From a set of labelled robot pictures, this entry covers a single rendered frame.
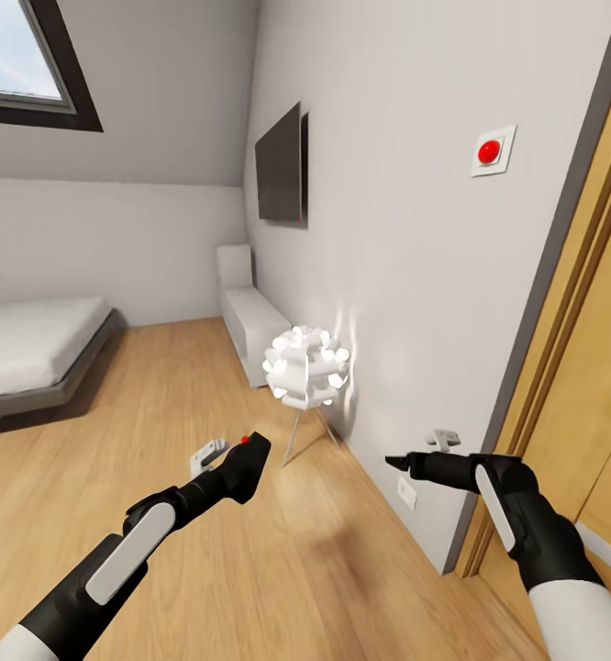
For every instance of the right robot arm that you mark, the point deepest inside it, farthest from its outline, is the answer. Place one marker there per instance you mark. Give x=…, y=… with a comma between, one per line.
x=571, y=602

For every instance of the bed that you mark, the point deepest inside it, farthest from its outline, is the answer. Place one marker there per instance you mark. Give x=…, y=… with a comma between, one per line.
x=46, y=348

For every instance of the wall socket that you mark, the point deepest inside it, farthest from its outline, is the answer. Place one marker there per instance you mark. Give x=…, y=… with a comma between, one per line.
x=407, y=493

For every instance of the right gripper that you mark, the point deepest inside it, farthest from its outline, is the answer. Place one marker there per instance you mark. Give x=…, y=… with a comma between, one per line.
x=426, y=466

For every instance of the digital camera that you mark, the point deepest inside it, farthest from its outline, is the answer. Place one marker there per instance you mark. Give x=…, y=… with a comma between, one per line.
x=254, y=451

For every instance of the door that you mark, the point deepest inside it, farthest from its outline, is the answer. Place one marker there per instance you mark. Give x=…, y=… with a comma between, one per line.
x=559, y=416

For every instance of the electric switch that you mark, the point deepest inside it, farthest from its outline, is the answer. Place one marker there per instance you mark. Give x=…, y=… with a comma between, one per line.
x=493, y=151

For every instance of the bookcase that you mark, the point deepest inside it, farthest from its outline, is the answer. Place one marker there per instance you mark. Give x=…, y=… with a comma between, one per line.
x=252, y=322

